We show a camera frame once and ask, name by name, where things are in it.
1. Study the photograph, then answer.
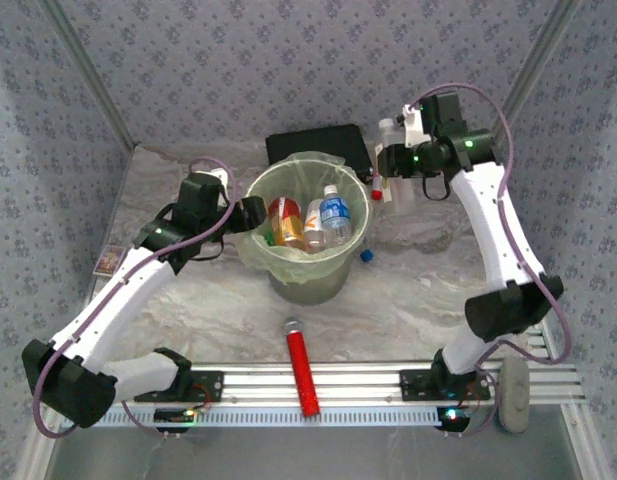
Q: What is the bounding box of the small circuit board with LED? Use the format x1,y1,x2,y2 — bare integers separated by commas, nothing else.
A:
154,407,198,427
435,405,472,432

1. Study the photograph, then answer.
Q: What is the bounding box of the aluminium rail frame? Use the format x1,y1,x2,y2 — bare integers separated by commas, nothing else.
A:
57,362,589,431

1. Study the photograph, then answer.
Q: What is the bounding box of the grey oval pad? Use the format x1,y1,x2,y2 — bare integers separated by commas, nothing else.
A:
496,355,531,434

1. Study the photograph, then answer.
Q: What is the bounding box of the black hard case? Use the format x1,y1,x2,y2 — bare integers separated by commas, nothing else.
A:
265,123,375,177

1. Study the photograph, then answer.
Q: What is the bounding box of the red cylindrical can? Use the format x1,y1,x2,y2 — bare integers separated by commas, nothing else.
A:
282,316,322,418

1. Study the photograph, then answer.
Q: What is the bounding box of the translucent green plastic bin liner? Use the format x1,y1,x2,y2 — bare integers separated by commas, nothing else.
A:
234,151,374,287

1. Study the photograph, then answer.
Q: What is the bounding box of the orange label plastic bottle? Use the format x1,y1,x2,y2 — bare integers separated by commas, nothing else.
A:
267,196,306,252

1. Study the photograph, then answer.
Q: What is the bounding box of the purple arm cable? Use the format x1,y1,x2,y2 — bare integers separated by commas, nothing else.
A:
407,82,574,439
31,156,238,440

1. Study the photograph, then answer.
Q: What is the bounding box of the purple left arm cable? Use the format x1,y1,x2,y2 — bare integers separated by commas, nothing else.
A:
31,156,238,440

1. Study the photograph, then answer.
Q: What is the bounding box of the grey metal mesh bin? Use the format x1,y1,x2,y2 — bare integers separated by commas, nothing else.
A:
245,159,373,307

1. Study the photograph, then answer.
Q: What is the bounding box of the blue label clear plastic bottle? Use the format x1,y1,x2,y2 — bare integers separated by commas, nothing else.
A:
319,184,354,248

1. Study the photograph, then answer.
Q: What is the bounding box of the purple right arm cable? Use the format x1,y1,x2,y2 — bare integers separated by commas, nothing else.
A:
407,82,574,439

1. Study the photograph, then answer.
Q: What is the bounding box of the red white label plastic bottle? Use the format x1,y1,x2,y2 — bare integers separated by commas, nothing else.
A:
303,197,327,254

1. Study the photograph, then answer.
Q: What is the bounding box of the small card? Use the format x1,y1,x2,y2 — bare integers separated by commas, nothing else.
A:
94,244,128,278

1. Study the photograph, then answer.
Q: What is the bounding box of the metal enclosure corner post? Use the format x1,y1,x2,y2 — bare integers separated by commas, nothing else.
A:
37,0,138,151
490,0,582,136

